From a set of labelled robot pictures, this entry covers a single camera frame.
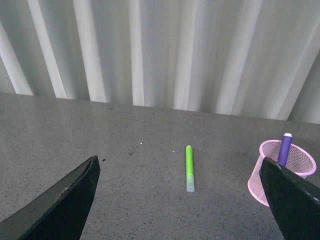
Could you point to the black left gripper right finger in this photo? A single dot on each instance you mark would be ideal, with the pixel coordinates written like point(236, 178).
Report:
point(294, 201)

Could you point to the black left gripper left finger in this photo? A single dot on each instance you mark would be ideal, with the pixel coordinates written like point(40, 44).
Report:
point(61, 212)

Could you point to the purple marker pen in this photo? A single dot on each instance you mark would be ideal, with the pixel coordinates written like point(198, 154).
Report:
point(284, 149)

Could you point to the pink mesh pen cup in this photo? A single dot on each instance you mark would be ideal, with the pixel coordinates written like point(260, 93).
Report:
point(298, 161)

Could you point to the green marker pen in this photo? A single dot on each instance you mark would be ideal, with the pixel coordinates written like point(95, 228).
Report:
point(189, 161)

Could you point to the white pleated curtain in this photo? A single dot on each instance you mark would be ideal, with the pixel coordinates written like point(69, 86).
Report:
point(254, 58)

